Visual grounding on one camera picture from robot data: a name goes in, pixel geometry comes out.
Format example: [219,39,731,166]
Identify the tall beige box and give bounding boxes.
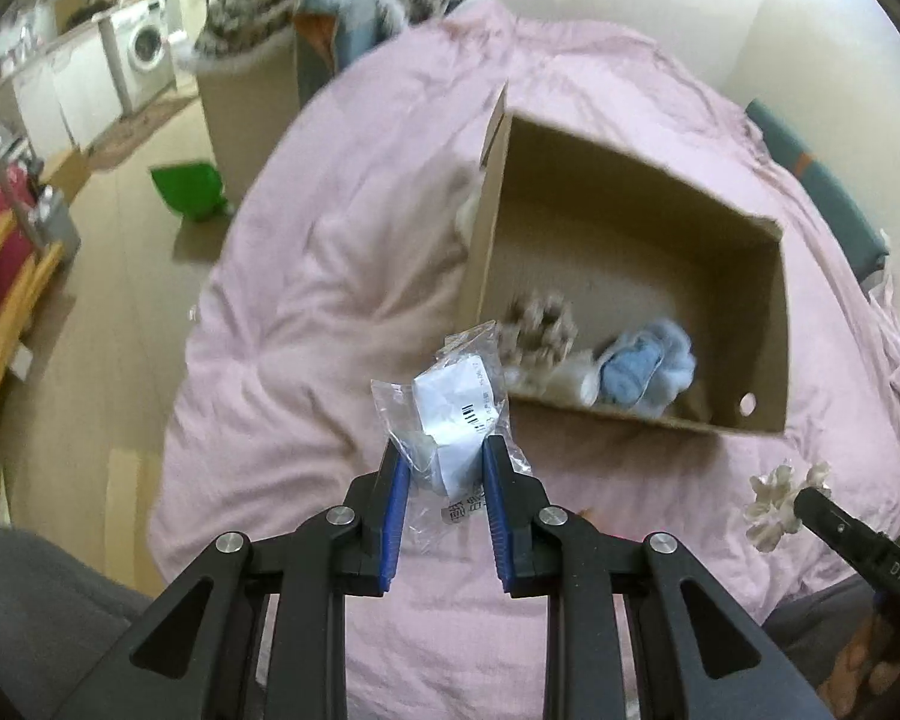
[195,37,302,205]

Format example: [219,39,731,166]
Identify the clear plastic bag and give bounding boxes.
[370,321,535,542]

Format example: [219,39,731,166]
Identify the person's right hand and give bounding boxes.
[832,601,900,718]

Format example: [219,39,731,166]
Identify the teal headboard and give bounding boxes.
[746,97,890,280]

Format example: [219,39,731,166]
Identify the brown door mat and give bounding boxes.
[82,94,197,171]

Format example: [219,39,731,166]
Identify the white kitchen cabinets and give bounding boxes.
[11,37,125,160]

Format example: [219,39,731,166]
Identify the white sock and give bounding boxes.
[506,351,602,407]

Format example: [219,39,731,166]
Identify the blue fluffy-edged garment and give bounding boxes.
[292,0,415,92]

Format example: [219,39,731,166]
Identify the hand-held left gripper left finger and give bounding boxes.
[75,436,413,720]

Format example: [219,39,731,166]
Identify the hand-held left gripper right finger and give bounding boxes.
[480,435,833,720]

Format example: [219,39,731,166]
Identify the white washing machine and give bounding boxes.
[109,0,174,110]

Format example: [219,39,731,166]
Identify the beige lace scrunchie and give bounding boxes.
[497,292,580,374]

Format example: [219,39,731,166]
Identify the person's grey trouser leg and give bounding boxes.
[0,525,160,720]

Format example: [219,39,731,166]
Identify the wooden chair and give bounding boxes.
[0,206,65,452]

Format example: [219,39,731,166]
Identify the grey bin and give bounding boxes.
[26,187,83,265]

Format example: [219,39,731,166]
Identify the pink blanket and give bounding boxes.
[148,0,900,720]

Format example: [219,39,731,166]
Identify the cardboard box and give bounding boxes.
[457,79,790,437]

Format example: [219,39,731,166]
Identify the blue fluffy scrunchie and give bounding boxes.
[595,320,698,419]

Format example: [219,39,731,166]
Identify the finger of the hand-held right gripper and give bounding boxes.
[795,487,883,564]

